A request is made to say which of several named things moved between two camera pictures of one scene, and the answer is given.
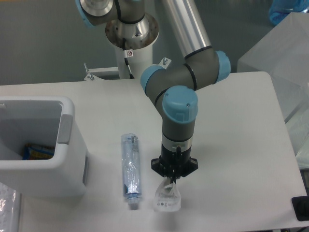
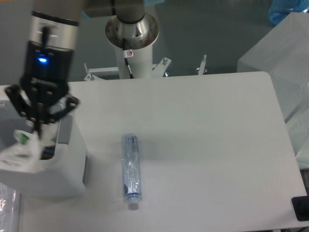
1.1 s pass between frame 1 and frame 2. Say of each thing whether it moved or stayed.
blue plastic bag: stayed
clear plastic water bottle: stayed
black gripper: moved
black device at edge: stayed
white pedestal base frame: stayed
